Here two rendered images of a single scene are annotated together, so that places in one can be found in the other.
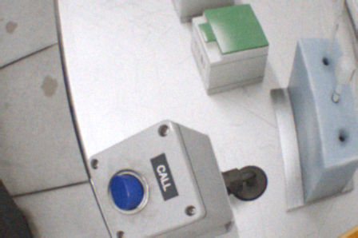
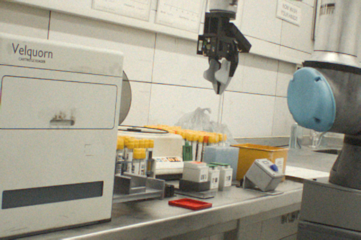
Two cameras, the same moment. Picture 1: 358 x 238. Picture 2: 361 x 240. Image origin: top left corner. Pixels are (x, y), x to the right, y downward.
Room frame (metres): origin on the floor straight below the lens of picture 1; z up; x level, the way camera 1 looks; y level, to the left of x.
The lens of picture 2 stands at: (1.28, 1.13, 1.12)
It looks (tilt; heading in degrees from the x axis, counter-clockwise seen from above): 3 degrees down; 234
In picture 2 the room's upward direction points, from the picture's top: 5 degrees clockwise
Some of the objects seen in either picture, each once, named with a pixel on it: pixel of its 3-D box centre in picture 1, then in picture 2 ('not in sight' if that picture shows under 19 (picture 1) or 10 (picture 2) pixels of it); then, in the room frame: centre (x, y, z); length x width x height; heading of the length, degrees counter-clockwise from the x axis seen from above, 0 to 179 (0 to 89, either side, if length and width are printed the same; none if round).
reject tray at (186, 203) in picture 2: not in sight; (190, 204); (0.50, 0.13, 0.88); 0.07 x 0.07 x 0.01; 20
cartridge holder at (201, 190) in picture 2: not in sight; (194, 187); (0.41, 0.02, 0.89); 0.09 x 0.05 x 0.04; 110
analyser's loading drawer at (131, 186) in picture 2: not in sight; (118, 189); (0.70, 0.16, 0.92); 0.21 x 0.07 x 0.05; 20
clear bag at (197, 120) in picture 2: not in sight; (192, 132); (-0.07, -0.64, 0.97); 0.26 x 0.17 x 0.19; 33
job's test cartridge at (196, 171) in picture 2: not in sight; (194, 176); (0.41, 0.02, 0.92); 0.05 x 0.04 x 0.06; 110
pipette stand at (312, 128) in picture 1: (325, 124); (220, 165); (0.23, -0.11, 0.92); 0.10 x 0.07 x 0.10; 12
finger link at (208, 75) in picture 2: not in sight; (211, 76); (0.29, -0.12, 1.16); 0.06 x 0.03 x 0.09; 12
